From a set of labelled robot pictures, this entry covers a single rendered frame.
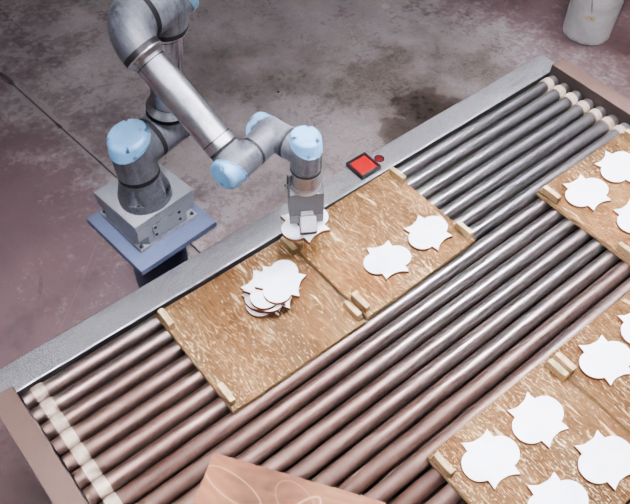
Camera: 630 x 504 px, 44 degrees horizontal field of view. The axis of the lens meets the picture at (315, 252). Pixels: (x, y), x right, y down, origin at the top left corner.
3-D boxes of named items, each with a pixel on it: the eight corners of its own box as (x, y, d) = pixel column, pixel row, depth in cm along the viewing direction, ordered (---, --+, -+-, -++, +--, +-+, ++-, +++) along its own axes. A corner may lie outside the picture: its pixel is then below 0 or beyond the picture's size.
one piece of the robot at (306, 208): (289, 201, 180) (289, 245, 193) (327, 198, 181) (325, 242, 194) (284, 165, 187) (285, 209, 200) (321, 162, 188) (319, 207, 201)
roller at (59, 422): (42, 430, 184) (37, 420, 181) (569, 98, 263) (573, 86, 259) (52, 445, 182) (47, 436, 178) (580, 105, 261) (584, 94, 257)
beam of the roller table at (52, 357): (-15, 393, 192) (-23, 381, 188) (537, 67, 276) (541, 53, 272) (0, 417, 188) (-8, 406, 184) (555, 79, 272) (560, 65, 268)
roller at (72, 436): (52, 445, 182) (47, 436, 178) (580, 105, 261) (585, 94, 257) (62, 461, 180) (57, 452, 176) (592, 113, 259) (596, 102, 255)
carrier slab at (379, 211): (282, 239, 216) (282, 235, 215) (389, 173, 233) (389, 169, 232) (367, 321, 200) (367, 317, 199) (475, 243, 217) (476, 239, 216)
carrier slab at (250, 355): (155, 316, 200) (155, 313, 198) (282, 241, 216) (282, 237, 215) (233, 414, 183) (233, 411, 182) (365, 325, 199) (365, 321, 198)
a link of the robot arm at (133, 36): (89, 5, 162) (242, 184, 170) (127, -19, 167) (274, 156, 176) (77, 30, 172) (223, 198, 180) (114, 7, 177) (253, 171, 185)
